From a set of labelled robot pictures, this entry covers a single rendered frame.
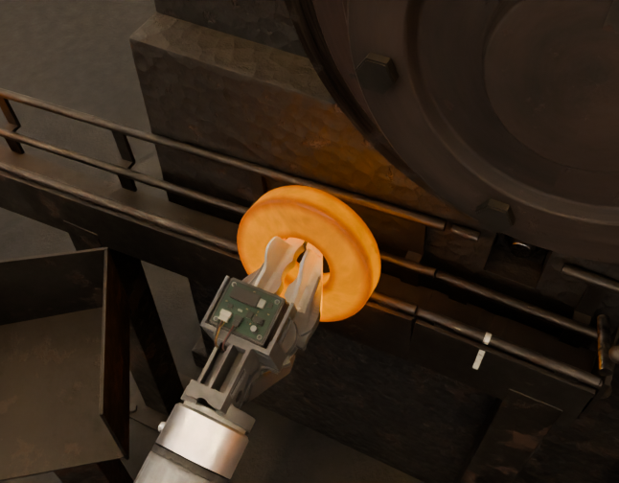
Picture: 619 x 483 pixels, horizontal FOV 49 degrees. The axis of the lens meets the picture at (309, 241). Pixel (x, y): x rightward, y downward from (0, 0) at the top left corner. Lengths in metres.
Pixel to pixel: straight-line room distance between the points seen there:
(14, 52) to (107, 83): 0.36
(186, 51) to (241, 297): 0.30
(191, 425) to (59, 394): 0.28
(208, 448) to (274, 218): 0.23
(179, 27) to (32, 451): 0.50
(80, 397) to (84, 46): 1.67
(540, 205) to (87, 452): 0.56
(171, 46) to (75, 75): 1.48
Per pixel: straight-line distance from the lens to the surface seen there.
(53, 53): 2.37
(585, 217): 0.45
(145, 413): 1.48
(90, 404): 0.84
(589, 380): 0.74
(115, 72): 2.24
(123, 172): 0.95
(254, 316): 0.61
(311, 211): 0.66
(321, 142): 0.75
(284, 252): 0.69
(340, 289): 0.70
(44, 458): 0.83
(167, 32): 0.82
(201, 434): 0.61
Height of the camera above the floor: 1.33
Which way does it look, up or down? 52 degrees down
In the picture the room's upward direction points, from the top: straight up
